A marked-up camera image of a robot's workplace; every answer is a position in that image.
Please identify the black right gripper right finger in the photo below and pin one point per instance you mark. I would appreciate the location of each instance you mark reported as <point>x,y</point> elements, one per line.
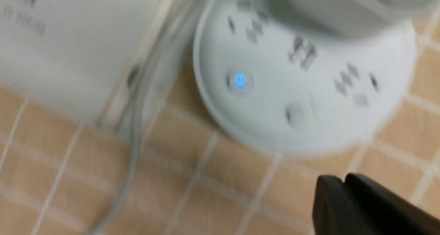
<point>387,212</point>

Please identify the top self-driving textbook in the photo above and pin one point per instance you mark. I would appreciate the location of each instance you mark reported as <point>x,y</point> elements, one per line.
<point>71,54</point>

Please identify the orange checkered tablecloth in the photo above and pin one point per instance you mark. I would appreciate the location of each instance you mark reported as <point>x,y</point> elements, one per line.
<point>58,176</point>

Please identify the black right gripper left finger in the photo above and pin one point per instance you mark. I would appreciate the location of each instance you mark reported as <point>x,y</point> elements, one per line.
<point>335,209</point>

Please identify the white desk lamp with sockets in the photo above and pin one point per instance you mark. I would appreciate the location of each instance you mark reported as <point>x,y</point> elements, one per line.
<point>305,77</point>

